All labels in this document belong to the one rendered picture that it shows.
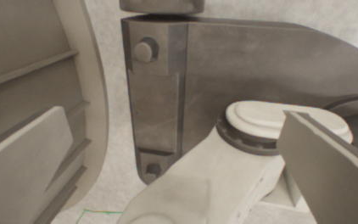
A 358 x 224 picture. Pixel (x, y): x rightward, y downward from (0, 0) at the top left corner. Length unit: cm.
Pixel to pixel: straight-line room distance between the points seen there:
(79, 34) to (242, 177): 63
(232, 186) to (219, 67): 27
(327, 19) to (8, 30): 79
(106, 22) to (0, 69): 31
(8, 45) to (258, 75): 59
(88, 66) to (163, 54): 38
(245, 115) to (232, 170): 10
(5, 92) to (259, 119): 56
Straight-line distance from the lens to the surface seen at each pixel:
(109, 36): 71
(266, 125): 36
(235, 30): 45
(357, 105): 56
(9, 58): 63
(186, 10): 45
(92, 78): 77
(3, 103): 62
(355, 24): 70
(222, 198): 28
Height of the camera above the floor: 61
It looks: 58 degrees down
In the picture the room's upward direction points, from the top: 159 degrees counter-clockwise
